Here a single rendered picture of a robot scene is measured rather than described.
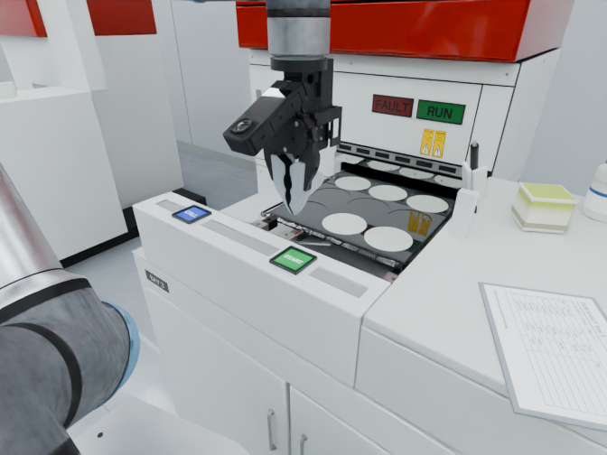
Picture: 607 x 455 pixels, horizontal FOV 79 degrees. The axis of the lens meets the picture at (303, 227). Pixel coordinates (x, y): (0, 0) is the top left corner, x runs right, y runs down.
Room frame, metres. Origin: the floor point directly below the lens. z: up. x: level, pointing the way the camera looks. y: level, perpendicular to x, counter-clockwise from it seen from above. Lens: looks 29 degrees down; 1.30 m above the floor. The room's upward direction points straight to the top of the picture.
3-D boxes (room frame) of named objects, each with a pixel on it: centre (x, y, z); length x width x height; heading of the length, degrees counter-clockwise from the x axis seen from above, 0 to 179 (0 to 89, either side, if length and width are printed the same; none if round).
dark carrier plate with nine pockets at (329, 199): (0.81, -0.16, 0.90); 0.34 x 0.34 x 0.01; 52
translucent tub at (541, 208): (0.60, -0.44, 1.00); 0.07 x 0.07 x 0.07; 79
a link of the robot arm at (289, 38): (0.50, 0.01, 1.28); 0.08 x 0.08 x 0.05
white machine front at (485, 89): (1.11, -0.14, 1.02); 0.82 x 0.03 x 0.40; 52
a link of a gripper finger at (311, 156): (0.47, 0.00, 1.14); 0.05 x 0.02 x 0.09; 51
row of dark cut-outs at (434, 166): (0.99, -0.28, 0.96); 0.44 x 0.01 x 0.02; 52
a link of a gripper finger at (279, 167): (0.51, 0.02, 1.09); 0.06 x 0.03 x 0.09; 141
